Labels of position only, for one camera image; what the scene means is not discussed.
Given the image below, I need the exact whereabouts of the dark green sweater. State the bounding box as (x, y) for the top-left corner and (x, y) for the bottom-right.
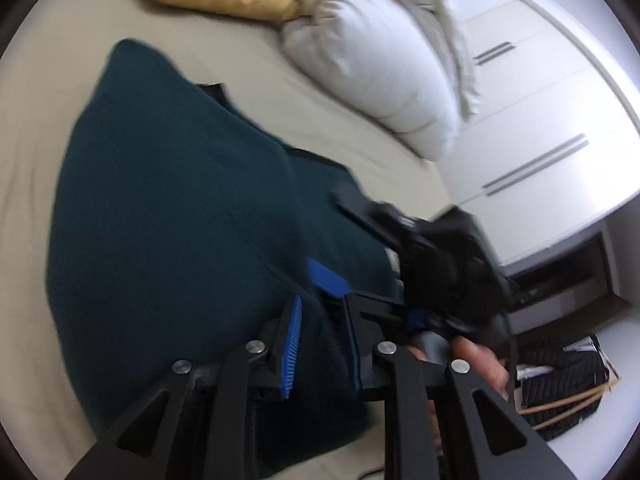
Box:
(46, 37), (402, 477)

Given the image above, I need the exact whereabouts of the bed with beige sheet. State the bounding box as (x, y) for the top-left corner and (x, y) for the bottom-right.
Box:
(0, 0), (451, 480)

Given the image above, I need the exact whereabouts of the dark wardrobe handle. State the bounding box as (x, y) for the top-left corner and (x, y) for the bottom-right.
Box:
(485, 140), (590, 196)
(472, 42), (514, 59)
(477, 48), (516, 66)
(482, 133), (586, 189)

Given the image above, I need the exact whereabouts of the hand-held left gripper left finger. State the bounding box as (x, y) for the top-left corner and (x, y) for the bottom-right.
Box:
(65, 294), (305, 480)

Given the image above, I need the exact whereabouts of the white wardrobe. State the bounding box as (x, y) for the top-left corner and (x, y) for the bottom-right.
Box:
(439, 0), (640, 267)

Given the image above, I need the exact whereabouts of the person's right hand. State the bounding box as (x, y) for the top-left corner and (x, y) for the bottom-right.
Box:
(409, 335), (512, 403)

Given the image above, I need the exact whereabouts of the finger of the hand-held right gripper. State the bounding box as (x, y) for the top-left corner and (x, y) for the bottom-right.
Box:
(332, 182), (437, 257)
(306, 258), (407, 320)

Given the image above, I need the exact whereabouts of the thin wooden stick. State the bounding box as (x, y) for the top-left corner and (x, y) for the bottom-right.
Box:
(519, 379), (622, 417)

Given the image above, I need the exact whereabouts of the black quilted bag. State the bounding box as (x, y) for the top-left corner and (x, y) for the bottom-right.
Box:
(516, 334), (612, 442)

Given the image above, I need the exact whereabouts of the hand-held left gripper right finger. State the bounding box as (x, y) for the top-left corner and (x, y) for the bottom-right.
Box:
(342, 306), (577, 480)

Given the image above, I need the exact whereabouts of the white pillow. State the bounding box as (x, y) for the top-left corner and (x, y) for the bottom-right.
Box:
(276, 0), (464, 159)

